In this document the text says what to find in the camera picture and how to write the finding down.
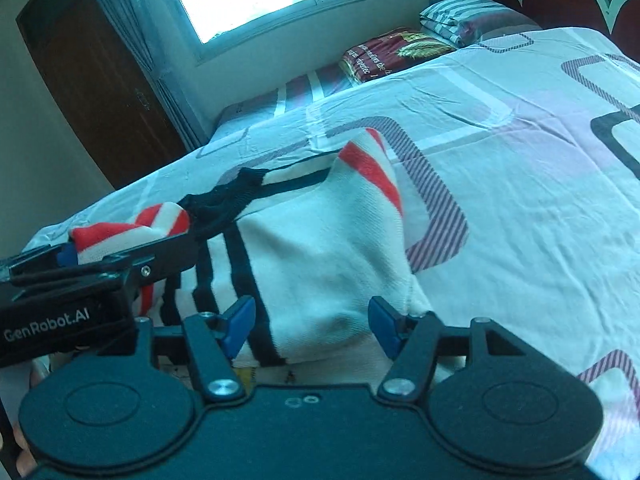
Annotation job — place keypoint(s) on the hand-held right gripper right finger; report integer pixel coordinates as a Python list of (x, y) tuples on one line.
[(382, 327)]

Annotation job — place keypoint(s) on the mattress with striped sheet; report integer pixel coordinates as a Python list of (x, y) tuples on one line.
[(300, 92)]

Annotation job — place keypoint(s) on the maroon printed pillow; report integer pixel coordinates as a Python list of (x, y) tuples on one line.
[(390, 55)]

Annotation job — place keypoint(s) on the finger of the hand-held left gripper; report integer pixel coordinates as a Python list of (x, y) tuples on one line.
[(62, 255), (160, 255)]

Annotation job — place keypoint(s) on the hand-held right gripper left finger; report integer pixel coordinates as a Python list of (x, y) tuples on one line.
[(240, 322)]

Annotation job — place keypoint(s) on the patterned bed sheet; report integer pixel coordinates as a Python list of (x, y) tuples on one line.
[(525, 210)]

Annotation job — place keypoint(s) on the striped knit sweater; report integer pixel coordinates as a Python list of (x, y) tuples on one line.
[(310, 260)]

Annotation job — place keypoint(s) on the brown wooden door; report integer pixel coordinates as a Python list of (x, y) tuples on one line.
[(90, 85)]

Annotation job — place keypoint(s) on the striped pillow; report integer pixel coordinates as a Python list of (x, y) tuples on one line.
[(465, 17)]

